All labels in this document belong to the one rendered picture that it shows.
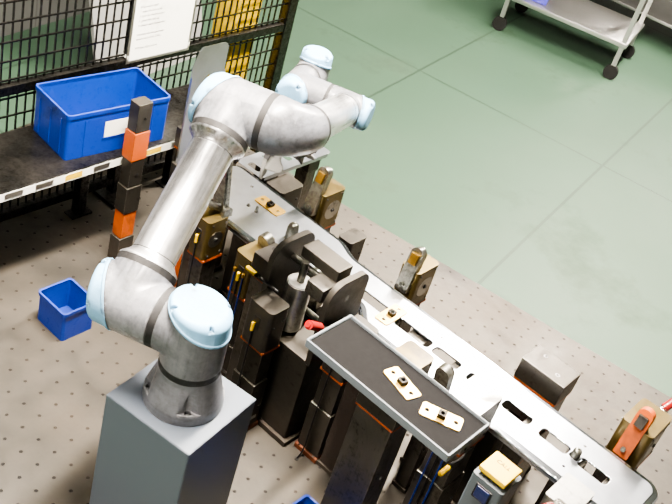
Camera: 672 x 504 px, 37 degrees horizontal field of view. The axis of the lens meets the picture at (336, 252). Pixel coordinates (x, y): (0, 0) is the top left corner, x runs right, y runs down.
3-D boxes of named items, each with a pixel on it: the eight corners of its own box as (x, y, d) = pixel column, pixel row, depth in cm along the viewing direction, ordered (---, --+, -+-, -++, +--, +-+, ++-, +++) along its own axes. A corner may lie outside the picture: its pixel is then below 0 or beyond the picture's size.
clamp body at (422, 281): (409, 359, 275) (448, 260, 255) (382, 377, 267) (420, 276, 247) (391, 345, 278) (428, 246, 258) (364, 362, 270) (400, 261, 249)
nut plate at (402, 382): (421, 396, 195) (423, 391, 195) (406, 401, 193) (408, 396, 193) (396, 367, 200) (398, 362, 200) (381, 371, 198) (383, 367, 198)
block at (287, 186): (290, 262, 297) (312, 183, 280) (262, 275, 288) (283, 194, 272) (273, 248, 300) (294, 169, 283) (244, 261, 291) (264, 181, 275)
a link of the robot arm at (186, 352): (206, 392, 177) (219, 335, 169) (138, 361, 179) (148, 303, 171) (234, 353, 186) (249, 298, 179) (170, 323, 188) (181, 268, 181)
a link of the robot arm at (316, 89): (321, 93, 222) (338, 75, 231) (276, 74, 224) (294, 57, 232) (313, 123, 227) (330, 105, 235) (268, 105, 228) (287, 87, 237)
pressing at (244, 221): (668, 487, 217) (671, 482, 216) (621, 540, 202) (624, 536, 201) (235, 163, 277) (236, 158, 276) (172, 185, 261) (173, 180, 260)
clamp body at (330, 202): (324, 284, 292) (355, 186, 272) (296, 298, 284) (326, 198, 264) (308, 271, 295) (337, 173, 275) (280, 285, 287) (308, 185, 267)
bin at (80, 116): (165, 139, 270) (172, 96, 263) (63, 162, 250) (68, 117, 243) (131, 108, 278) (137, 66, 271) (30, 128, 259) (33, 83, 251)
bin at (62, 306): (94, 328, 254) (98, 301, 249) (60, 343, 247) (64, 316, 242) (67, 303, 259) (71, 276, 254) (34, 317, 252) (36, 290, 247)
